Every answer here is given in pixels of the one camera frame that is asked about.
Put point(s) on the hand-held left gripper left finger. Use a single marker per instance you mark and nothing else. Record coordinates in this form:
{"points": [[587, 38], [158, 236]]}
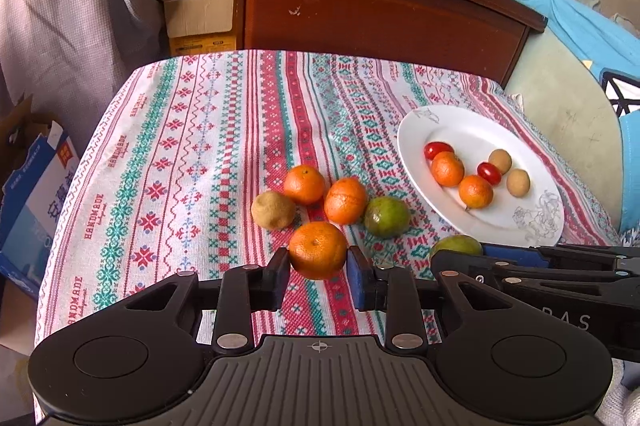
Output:
{"points": [[280, 278]]}

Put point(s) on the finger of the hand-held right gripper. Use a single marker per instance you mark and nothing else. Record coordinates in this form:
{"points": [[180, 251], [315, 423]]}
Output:
{"points": [[510, 250], [550, 271]]}

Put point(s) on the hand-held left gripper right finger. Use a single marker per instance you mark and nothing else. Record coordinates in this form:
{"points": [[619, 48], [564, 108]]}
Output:
{"points": [[357, 278]]}

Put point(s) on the orange mandarin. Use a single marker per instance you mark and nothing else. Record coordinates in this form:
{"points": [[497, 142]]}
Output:
{"points": [[345, 201], [305, 184], [447, 168], [318, 250], [475, 191]]}

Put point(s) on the green mandarin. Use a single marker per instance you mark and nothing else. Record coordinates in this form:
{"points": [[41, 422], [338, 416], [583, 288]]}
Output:
{"points": [[457, 244], [386, 217]]}

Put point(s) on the brown kiwi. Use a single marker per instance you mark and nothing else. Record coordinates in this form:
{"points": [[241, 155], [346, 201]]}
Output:
{"points": [[272, 209], [500, 161], [518, 182]]}

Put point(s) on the red cherry tomato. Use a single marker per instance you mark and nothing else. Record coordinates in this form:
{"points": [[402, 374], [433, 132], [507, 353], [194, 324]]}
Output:
{"points": [[438, 150], [489, 172]]}

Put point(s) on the white plate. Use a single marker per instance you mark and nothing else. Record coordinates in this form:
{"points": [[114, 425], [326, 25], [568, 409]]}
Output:
{"points": [[480, 131]]}

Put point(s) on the patterned tablecloth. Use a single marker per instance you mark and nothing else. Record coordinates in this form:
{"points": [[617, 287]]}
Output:
{"points": [[200, 156]]}

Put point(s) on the pale green bed sheet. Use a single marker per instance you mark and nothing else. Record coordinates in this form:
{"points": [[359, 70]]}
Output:
{"points": [[560, 106]]}

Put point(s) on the blue blanket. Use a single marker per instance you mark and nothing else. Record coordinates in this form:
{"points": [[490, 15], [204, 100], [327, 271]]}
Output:
{"points": [[565, 21]]}

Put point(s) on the blue cardboard box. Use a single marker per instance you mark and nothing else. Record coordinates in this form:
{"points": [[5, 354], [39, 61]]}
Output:
{"points": [[35, 206]]}

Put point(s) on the brown wooden nightstand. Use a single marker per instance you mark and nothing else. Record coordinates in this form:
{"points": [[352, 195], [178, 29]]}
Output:
{"points": [[380, 11]]}

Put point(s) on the open cardboard box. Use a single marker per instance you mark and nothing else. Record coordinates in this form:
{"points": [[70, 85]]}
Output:
{"points": [[200, 18]]}

